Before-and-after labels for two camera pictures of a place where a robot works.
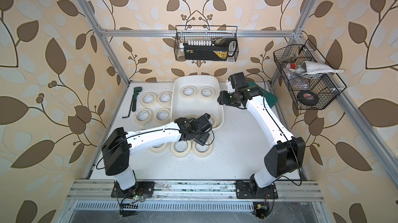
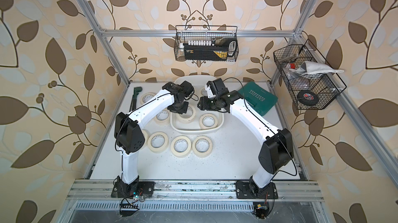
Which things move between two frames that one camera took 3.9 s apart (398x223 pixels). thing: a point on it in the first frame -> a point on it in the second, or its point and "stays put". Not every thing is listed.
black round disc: (308, 98) stays put
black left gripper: (207, 138) -> (175, 110)
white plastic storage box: (195, 95) stays put
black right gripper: (223, 99) -> (203, 101)
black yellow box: (205, 52) stays put
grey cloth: (308, 67) stays put
